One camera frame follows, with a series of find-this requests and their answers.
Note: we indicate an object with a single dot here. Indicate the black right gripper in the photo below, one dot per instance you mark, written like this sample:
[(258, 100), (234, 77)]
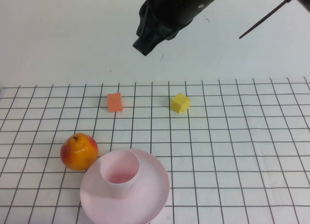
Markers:
[(164, 10)]

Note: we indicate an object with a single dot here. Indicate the pink plastic cup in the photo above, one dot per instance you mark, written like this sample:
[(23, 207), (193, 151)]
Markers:
[(119, 190)]

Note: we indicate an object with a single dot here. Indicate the pink round plate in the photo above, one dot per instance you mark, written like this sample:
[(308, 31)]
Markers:
[(150, 185)]

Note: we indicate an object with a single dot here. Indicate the yellow foam block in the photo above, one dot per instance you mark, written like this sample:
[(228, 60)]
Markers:
[(179, 104)]

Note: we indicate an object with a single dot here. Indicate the orange foam block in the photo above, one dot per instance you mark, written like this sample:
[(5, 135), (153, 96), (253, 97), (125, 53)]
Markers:
[(115, 102)]

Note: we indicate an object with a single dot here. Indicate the orange red toy pear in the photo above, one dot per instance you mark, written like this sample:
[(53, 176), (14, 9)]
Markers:
[(78, 156)]

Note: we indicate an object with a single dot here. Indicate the white black grid tablecloth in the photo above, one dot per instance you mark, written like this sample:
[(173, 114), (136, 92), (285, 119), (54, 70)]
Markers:
[(242, 165)]

